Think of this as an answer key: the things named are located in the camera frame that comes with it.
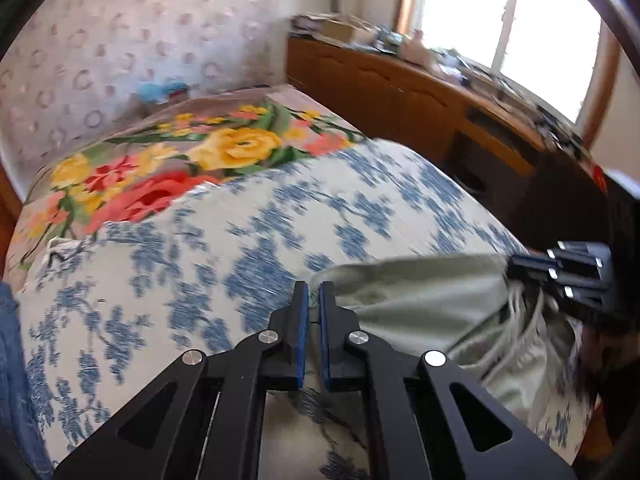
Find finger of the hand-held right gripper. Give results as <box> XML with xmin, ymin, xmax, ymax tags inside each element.
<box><xmin>506</xmin><ymin>265</ymin><xmax>614</xmax><ymax>321</ymax></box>
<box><xmin>507</xmin><ymin>241</ymin><xmax>614</xmax><ymax>277</ymax></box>

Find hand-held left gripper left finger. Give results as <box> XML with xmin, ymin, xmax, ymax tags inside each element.
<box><xmin>52</xmin><ymin>281</ymin><xmax>310</xmax><ymax>480</ymax></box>

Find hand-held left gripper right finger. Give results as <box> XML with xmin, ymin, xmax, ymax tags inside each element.
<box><xmin>319</xmin><ymin>281</ymin><xmax>578</xmax><ymax>480</ymax></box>

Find light green short pants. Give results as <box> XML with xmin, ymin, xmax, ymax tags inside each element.
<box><xmin>310</xmin><ymin>254</ymin><xmax>588</xmax><ymax>428</ymax></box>

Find blue floral bed sheet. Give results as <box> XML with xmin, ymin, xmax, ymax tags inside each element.
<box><xmin>15</xmin><ymin>137</ymin><xmax>601</xmax><ymax>480</ymax></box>

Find colourful floral blanket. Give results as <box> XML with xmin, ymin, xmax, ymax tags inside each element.
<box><xmin>7</xmin><ymin>85</ymin><xmax>371</xmax><ymax>281</ymax></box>

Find long wooden cabinet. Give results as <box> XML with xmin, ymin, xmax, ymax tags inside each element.
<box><xmin>287</xmin><ymin>35</ymin><xmax>608</xmax><ymax>261</ymax></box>

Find window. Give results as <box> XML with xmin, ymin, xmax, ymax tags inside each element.
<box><xmin>395</xmin><ymin>0</ymin><xmax>623</xmax><ymax>126</ymax></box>

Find small box with blue cloth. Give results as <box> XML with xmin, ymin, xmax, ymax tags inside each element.
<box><xmin>139</xmin><ymin>80</ymin><xmax>192</xmax><ymax>107</ymax></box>

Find blue denim jeans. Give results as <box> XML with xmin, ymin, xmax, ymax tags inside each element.
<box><xmin>0</xmin><ymin>282</ymin><xmax>53</xmax><ymax>480</ymax></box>

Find flat cardboard box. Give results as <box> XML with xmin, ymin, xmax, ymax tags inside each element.
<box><xmin>320</xmin><ymin>19</ymin><xmax>373</xmax><ymax>45</ymax></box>

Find ring patterned wall cloth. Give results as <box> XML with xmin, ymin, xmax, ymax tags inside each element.
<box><xmin>0</xmin><ymin>0</ymin><xmax>296</xmax><ymax>181</ymax></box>

